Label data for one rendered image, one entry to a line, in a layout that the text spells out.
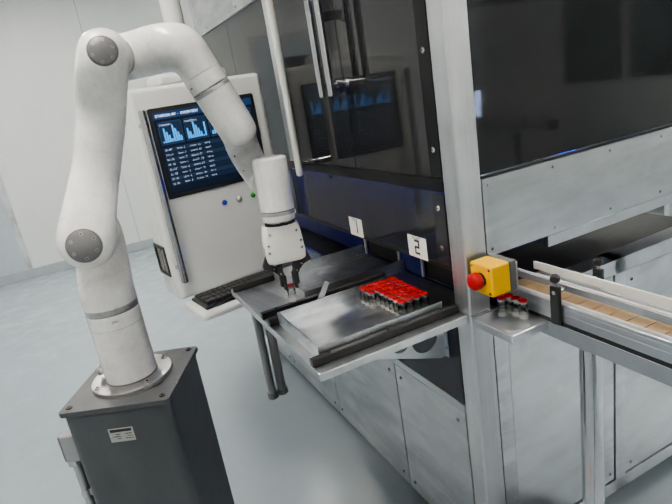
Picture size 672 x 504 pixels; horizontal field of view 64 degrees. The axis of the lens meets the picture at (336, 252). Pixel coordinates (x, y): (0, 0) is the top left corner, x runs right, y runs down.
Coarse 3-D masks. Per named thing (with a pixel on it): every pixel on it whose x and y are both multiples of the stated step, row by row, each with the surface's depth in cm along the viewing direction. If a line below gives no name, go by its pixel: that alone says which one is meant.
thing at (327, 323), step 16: (352, 288) 150; (304, 304) 144; (320, 304) 146; (336, 304) 148; (352, 304) 147; (432, 304) 131; (288, 320) 143; (304, 320) 142; (320, 320) 140; (336, 320) 139; (352, 320) 137; (368, 320) 136; (384, 320) 134; (400, 320) 127; (304, 336) 125; (320, 336) 131; (336, 336) 130; (352, 336) 122; (320, 352) 119
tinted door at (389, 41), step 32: (352, 0) 139; (384, 0) 127; (352, 32) 143; (384, 32) 130; (352, 64) 148; (384, 64) 134; (416, 64) 123; (352, 96) 153; (384, 96) 138; (416, 96) 126; (352, 128) 158; (384, 128) 142; (416, 128) 129; (384, 160) 147; (416, 160) 133
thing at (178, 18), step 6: (162, 0) 183; (168, 0) 183; (174, 0) 183; (162, 6) 184; (168, 6) 183; (174, 6) 184; (180, 6) 186; (162, 12) 185; (168, 12) 184; (174, 12) 184; (180, 12) 186; (168, 18) 184; (174, 18) 184; (180, 18) 186
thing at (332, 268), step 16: (336, 256) 185; (352, 256) 187; (368, 256) 185; (288, 272) 178; (304, 272) 179; (320, 272) 177; (336, 272) 174; (352, 272) 172; (368, 272) 161; (384, 272) 164; (304, 288) 165; (320, 288) 155
